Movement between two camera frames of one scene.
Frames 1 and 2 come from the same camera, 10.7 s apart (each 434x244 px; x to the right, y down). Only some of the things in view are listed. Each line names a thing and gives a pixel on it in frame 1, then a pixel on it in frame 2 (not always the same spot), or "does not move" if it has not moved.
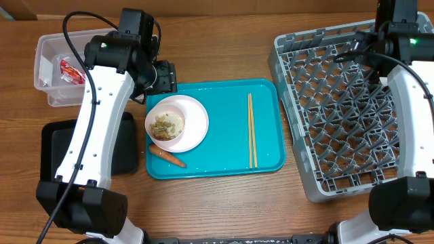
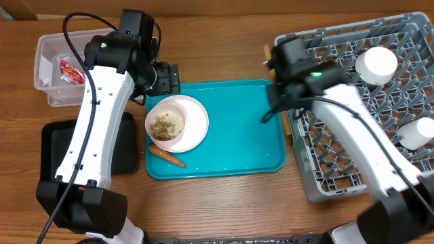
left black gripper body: [166, 80] does not move
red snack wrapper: [70, 74] does not move
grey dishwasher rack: [342, 116] does not move
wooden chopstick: [253, 131] to [288, 128]
